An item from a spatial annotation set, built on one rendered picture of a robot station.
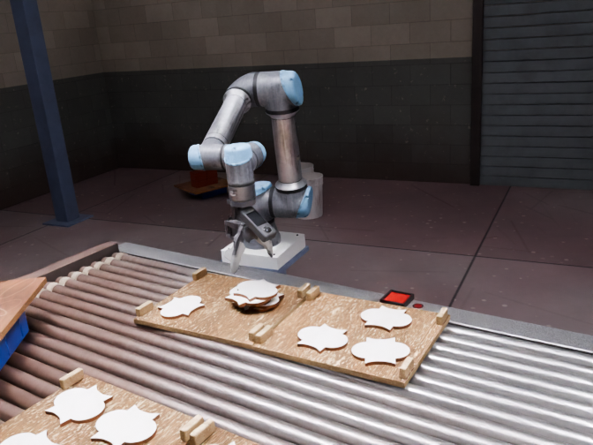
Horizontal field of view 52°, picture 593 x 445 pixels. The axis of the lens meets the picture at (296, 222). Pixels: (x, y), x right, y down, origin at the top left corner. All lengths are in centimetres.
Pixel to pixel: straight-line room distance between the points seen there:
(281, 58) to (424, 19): 160
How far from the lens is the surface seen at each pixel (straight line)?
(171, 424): 137
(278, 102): 204
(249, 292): 176
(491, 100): 618
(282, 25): 683
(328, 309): 174
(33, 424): 150
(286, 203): 218
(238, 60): 713
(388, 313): 168
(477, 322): 172
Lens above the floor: 172
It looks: 19 degrees down
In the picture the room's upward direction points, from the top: 5 degrees counter-clockwise
